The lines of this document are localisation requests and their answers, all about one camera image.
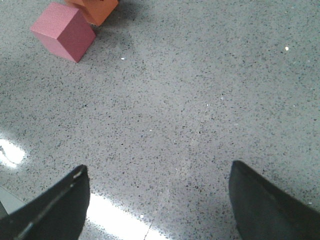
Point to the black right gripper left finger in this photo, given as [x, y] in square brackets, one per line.
[57, 214]

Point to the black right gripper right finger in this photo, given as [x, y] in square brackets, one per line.
[262, 211]

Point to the orange foam cube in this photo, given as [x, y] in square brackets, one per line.
[94, 11]

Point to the pink foam cube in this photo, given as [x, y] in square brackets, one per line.
[63, 31]

